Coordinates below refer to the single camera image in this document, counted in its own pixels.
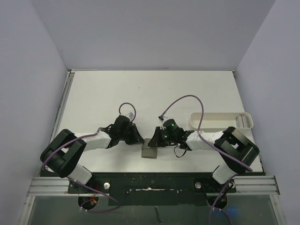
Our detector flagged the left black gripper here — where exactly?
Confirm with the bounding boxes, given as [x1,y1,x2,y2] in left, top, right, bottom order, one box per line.
[119,123,144,145]

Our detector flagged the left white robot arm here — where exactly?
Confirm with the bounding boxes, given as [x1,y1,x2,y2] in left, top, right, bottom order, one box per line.
[40,114,144,193]

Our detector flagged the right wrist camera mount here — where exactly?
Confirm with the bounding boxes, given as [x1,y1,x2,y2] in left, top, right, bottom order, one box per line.
[158,115,169,123]

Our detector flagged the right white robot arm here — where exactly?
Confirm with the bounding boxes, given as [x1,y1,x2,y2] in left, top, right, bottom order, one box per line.
[148,119,260,192]

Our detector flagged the white plastic tray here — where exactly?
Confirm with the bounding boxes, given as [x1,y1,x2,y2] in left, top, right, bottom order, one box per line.
[190,112,254,132]

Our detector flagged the aluminium rail frame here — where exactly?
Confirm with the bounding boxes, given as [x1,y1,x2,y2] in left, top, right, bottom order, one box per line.
[18,69,281,202]

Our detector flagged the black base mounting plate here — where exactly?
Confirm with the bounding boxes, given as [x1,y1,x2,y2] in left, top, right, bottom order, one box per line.
[67,172,235,207]

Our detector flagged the grey card holder wallet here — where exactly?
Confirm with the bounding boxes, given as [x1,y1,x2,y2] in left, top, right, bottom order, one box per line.
[141,138,158,159]

